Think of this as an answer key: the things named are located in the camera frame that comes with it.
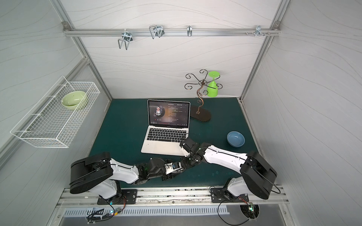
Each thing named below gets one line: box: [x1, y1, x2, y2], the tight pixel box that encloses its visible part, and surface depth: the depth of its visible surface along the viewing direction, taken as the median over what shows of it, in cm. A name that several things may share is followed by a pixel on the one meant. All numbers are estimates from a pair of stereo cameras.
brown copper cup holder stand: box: [184, 69, 223, 122], surface depth 92 cm
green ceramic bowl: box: [60, 90, 88, 111], surface depth 73 cm
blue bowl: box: [226, 130, 246, 148], surface depth 97 cm
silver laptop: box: [140, 99, 191, 156], surface depth 99 cm
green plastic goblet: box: [206, 70, 221, 98], surface depth 92 cm
